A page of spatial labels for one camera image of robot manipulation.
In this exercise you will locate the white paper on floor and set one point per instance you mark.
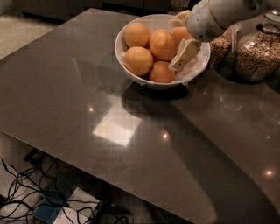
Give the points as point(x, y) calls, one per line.
point(81, 208)

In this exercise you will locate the white ceramic bowl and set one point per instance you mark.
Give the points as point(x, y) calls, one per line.
point(153, 22)

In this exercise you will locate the glass jar of cereal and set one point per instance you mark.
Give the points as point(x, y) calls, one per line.
point(257, 55)

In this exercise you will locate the glass jar of nuts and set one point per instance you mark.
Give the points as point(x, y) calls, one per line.
point(220, 48)

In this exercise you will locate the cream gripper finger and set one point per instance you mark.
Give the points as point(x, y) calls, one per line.
point(180, 19)
point(187, 50)

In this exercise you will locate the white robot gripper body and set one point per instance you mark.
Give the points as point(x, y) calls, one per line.
point(203, 22)

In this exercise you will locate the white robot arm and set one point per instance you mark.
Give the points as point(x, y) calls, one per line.
point(229, 12)

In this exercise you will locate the blue box on floor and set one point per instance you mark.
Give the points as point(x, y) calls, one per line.
point(51, 205)

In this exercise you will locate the white paper bowl liner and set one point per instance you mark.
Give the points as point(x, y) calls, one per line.
point(195, 66)

